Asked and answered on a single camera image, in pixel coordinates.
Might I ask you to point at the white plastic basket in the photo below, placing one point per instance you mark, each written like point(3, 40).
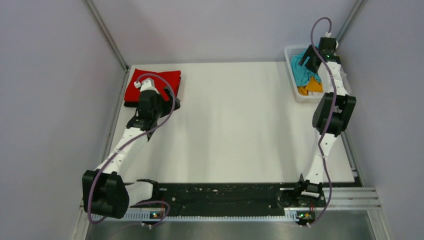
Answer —
point(342, 88)

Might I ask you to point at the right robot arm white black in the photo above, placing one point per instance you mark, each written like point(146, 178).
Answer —
point(330, 119)

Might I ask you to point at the teal t shirt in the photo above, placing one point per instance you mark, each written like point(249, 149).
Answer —
point(301, 74)

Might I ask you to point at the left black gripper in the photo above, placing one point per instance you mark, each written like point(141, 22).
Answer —
point(170, 96)

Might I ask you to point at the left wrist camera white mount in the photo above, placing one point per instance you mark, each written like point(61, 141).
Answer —
point(145, 85)

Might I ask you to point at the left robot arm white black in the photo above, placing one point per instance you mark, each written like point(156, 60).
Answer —
point(105, 192)

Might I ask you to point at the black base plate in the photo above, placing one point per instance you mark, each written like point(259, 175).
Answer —
point(232, 199)

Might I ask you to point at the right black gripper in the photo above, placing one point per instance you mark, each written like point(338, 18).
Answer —
point(307, 54)

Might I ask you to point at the orange t shirt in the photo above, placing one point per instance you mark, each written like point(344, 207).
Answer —
point(312, 88)

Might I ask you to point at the white t shirt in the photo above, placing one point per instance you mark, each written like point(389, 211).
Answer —
point(342, 72)

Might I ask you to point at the white cable duct strip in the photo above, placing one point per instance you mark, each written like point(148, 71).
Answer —
point(140, 215)

